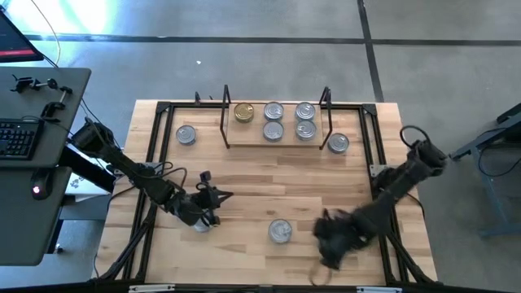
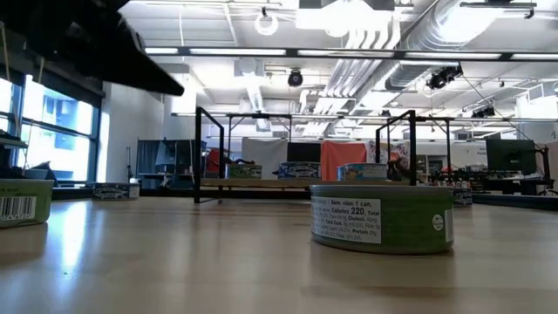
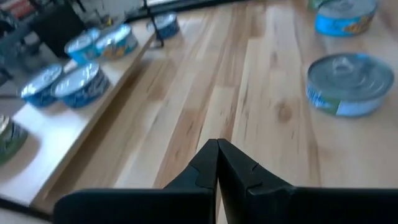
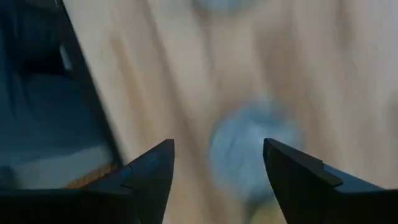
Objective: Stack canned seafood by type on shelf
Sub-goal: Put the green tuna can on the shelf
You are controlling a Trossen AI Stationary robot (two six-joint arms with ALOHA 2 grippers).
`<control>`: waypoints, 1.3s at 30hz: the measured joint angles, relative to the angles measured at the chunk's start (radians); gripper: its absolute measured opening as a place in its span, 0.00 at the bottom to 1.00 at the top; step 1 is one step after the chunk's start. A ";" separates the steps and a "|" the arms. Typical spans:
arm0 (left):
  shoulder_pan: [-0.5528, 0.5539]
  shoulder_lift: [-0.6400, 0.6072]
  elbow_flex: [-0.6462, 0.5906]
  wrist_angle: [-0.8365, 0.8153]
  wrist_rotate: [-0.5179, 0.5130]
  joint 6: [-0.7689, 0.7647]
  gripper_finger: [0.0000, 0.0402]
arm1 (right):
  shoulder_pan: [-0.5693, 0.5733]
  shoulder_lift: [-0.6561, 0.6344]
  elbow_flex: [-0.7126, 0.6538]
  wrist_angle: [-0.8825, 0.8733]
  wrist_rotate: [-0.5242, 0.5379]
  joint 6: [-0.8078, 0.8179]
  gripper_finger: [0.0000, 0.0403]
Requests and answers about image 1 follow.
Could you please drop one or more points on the blue-grey metal stand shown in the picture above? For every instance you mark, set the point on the blue-grey metal stand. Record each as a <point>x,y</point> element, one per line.
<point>494,191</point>

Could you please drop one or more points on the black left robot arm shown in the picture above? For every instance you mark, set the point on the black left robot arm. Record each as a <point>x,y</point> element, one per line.
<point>134,171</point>

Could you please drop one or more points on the black desk clamp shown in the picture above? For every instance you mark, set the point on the black desk clamp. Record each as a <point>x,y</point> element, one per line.
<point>55,106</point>
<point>25,83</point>

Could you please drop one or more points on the white printed sheet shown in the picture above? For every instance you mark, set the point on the white printed sheet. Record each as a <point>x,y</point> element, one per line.
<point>77,183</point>

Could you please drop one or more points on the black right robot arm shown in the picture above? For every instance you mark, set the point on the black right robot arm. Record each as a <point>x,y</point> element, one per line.
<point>390,191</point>

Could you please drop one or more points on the black aluminium table frame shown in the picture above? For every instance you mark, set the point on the black aluminium table frame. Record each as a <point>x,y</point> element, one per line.
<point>163,106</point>

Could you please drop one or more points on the black slanted support bar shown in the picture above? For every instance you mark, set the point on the black slanted support bar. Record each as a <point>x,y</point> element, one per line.
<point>87,169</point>

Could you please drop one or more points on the silver-lid tin can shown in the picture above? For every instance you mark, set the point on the silver-lid tin can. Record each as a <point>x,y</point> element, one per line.
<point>305,111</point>
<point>201,228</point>
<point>273,111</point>

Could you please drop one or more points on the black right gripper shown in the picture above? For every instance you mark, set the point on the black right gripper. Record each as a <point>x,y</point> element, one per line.
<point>335,238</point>

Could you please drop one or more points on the wooden shelf with black legs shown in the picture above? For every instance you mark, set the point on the wooden shelf with black legs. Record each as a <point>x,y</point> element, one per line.
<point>248,136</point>

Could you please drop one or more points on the gold-lid tin can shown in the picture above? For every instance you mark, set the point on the gold-lid tin can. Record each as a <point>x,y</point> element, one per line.
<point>243,112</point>

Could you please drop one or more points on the black computer mouse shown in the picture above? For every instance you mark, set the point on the black computer mouse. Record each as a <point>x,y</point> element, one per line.
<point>40,186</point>

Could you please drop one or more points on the silver metal bracket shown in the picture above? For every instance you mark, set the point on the silver metal bracket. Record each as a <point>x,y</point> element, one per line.
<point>151,288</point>
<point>378,289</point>

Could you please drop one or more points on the silver mounting plate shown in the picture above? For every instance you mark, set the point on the silver mounting plate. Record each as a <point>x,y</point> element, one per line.
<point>376,170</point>

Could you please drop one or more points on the black keyboard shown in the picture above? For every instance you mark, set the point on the black keyboard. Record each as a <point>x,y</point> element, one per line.
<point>18,138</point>

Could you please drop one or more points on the green-label silver-lid can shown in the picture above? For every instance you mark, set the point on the green-label silver-lid can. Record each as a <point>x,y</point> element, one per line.
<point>280,230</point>

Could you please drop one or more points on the black table edge rail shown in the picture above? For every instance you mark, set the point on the black table edge rail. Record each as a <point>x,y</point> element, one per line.
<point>260,290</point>

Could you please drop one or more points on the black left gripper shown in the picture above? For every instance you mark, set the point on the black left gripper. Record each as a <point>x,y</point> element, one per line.
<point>205,199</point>

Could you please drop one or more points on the blue-label silver-lid can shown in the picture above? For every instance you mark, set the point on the blue-label silver-lid can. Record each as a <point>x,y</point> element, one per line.
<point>273,131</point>
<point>305,129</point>
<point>338,143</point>
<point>186,134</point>

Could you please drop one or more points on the dark computer monitor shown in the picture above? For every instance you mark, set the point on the dark computer monitor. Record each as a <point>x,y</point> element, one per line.
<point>14,40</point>

